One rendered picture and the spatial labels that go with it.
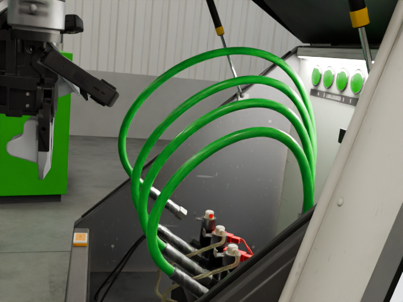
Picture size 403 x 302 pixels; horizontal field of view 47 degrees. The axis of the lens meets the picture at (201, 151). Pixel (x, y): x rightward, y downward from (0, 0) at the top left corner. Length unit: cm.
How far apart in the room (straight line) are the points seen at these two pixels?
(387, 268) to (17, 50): 53
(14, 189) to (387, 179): 391
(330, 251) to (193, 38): 712
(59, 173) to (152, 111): 347
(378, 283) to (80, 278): 66
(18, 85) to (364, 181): 46
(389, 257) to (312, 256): 13
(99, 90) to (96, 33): 664
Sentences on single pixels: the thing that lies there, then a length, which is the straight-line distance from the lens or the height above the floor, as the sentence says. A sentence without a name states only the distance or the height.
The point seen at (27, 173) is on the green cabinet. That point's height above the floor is 27.
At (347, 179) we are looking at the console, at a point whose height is 129.
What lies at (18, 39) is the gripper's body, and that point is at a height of 140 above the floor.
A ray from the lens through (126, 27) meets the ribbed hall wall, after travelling 734.
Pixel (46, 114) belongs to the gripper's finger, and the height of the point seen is 130.
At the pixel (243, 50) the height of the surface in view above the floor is 142.
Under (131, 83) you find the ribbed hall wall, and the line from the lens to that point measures 735.
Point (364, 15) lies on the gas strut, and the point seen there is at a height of 146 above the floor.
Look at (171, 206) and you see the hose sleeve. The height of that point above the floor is 112.
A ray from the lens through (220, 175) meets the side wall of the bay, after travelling 122.
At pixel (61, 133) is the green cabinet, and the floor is 62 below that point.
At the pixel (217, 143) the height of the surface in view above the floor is 129.
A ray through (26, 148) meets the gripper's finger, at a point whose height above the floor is 125.
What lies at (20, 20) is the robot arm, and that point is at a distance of 68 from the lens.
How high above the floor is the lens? 140
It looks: 12 degrees down
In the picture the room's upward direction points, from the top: 6 degrees clockwise
